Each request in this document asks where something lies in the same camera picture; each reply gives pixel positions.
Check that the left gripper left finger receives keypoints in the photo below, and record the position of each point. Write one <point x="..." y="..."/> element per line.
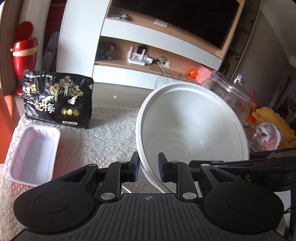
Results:
<point x="111" y="179"/>

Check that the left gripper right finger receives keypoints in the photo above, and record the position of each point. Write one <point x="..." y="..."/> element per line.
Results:
<point x="179" y="173"/>

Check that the white enamel bowl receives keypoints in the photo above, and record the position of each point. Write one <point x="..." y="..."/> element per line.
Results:
<point x="186" y="122"/>

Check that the white lace tablecloth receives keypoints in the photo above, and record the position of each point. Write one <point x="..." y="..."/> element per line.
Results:
<point x="109" y="138"/>

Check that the pink plastic tray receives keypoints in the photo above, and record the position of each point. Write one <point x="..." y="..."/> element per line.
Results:
<point x="34" y="158"/>

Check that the black gold snack bag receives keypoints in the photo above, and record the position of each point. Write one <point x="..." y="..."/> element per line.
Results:
<point x="58" y="98"/>

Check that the orange pumpkin toy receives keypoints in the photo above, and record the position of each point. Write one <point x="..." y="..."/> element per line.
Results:
<point x="192" y="73"/>

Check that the glass jar dark seeds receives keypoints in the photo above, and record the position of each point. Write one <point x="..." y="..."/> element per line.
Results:
<point x="231" y="90"/>

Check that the white wifi router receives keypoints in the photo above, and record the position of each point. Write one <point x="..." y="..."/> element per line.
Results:
<point x="135" y="57"/>

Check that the green toy tractor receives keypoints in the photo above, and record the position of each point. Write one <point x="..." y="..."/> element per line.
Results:
<point x="105" y="51"/>

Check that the yellow snack bag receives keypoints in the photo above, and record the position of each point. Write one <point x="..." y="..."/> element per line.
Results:
<point x="267" y="114"/>

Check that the orange plastic stool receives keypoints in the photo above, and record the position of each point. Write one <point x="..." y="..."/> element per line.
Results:
<point x="9" y="120"/>

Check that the white tv cabinet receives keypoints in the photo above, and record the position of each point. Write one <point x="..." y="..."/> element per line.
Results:
<point x="85" y="24"/>

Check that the red figurine container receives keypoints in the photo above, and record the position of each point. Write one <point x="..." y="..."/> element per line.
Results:
<point x="25" y="49"/>

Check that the black television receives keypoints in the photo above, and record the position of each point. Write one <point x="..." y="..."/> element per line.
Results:
<point x="209" y="20"/>

